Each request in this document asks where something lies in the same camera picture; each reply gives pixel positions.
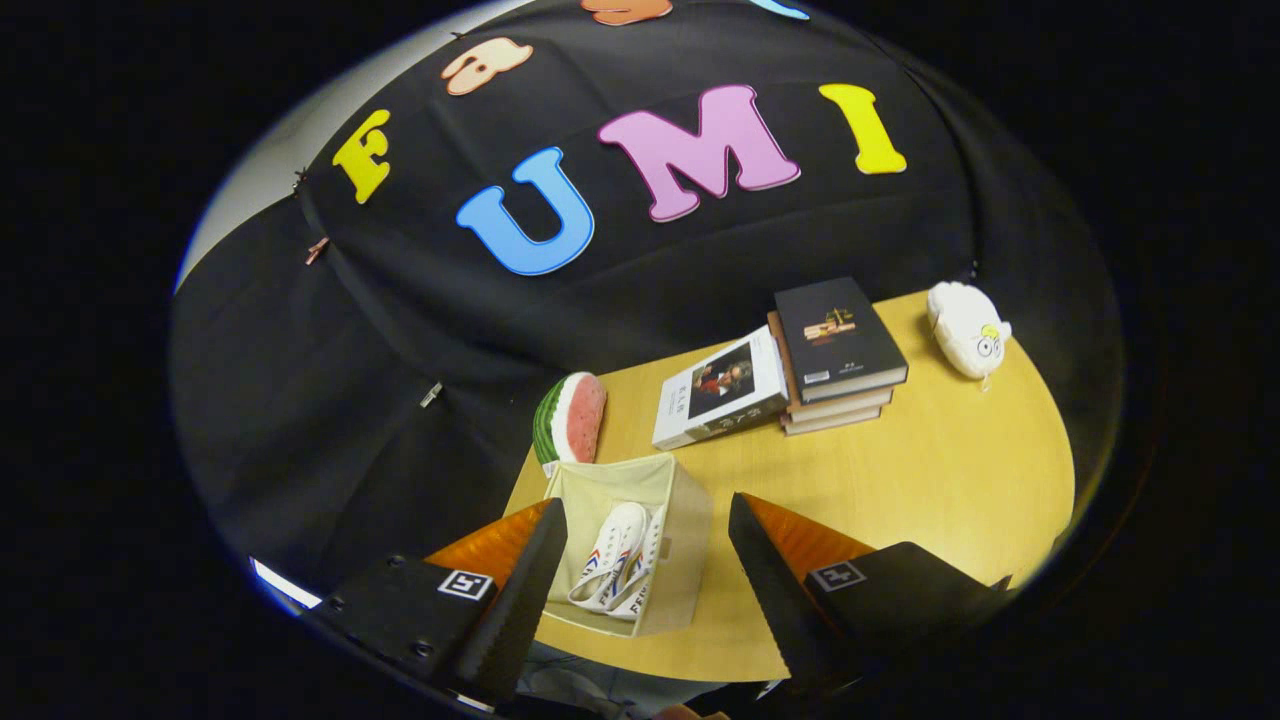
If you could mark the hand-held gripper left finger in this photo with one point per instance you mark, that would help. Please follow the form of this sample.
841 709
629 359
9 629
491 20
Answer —
520 600

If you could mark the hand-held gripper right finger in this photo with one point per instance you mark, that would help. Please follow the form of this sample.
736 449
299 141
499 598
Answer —
775 600

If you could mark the white canvas shoe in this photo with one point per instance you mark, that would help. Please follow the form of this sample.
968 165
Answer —
643 580
603 550

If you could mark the beige fabric storage box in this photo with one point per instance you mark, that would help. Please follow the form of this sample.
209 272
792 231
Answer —
685 540

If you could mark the person's grey clothing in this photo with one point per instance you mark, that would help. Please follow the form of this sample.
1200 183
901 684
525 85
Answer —
600 690

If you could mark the brown cover book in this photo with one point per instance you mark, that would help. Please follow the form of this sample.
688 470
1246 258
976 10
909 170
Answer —
840 408
830 424

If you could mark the watermelon slice plush toy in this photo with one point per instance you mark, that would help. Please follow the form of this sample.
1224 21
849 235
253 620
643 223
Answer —
578 418

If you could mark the white portrait cover book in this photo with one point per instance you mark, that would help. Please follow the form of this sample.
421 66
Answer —
720 390

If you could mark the silver cloth clip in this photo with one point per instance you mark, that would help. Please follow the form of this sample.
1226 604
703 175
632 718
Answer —
431 394

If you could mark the computer monitor screen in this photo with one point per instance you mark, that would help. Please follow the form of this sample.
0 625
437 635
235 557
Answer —
285 585

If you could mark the black cover book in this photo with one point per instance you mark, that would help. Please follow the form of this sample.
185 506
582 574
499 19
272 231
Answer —
840 335

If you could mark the white cartoon face pouch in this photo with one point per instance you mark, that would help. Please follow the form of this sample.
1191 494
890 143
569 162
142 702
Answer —
965 325

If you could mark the copper cloth clip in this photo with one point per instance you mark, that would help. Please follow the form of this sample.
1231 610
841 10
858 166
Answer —
317 250

